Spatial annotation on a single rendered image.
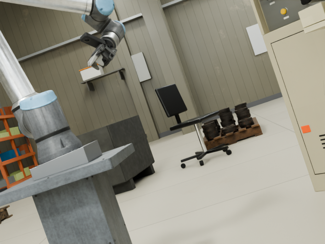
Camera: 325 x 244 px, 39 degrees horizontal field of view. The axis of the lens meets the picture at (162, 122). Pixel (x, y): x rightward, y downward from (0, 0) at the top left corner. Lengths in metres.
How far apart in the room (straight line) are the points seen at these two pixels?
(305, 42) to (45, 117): 1.35
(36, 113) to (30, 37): 10.77
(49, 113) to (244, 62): 10.07
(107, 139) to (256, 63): 7.50
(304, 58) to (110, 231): 1.32
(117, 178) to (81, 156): 2.99
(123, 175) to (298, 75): 2.69
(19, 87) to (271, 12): 1.37
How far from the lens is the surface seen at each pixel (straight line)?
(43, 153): 1.89
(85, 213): 1.84
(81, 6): 2.13
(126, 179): 4.79
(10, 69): 2.10
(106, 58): 2.12
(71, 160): 1.83
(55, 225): 1.89
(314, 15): 1.67
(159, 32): 10.19
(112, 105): 11.94
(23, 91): 2.09
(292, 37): 2.50
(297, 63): 2.51
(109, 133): 4.74
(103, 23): 2.27
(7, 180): 10.38
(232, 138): 5.83
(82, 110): 12.13
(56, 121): 1.89
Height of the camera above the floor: 0.70
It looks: 2 degrees down
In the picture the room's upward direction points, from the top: 19 degrees counter-clockwise
